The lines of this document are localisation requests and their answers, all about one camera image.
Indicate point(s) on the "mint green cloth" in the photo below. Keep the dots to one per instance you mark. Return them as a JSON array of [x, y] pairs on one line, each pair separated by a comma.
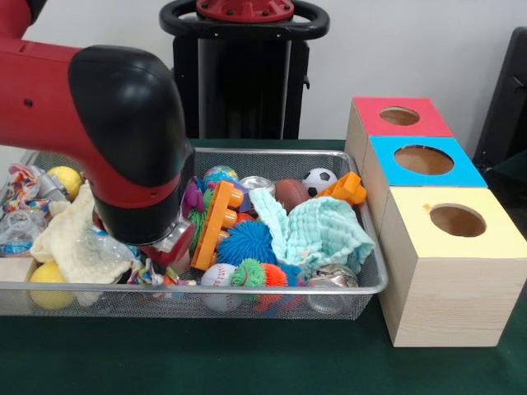
[[321, 230]]

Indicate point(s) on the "dark green tablecloth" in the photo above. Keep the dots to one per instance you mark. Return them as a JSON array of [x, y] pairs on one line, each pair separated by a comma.
[[514, 168], [206, 362]]

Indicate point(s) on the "cream yellow cloth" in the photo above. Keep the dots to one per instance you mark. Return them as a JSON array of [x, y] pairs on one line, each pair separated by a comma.
[[62, 243]]

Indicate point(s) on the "small colourful patterned cloth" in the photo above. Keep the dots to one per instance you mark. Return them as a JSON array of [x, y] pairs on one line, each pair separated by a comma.
[[144, 275]]

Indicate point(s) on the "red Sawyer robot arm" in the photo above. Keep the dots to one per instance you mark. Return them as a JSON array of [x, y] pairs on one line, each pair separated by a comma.
[[103, 123]]

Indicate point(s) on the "blue globe ball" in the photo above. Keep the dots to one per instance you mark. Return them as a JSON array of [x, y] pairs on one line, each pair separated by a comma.
[[220, 173]]

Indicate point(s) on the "wooden box with three holes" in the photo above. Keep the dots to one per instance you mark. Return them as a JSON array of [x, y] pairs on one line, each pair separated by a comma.
[[453, 300]]

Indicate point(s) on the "silver mesh bin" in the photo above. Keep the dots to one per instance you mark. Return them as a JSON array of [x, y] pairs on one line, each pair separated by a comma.
[[288, 288]]

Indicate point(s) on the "purple spiky rubber ball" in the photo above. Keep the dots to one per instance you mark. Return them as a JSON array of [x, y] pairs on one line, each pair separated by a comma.
[[192, 197]]

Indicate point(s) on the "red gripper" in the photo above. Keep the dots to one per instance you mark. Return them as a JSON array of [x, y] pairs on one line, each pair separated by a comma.
[[177, 251]]

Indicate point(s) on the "brown toy football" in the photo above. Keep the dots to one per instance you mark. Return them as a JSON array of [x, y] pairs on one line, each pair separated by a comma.
[[290, 191]]

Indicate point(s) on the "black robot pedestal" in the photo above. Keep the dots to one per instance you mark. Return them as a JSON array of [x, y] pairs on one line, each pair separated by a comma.
[[243, 82]]

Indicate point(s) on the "black and white soccer ball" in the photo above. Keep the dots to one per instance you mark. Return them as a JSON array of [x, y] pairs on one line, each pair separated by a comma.
[[319, 177]]

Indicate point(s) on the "long orange toy block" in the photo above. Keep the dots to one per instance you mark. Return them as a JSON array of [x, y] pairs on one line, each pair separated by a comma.
[[343, 187]]

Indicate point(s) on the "yellow ball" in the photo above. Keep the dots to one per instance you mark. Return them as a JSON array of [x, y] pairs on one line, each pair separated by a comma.
[[68, 181], [45, 273]]

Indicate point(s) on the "wide orange studded block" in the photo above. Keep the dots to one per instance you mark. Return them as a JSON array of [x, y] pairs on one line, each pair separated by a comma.
[[214, 230]]

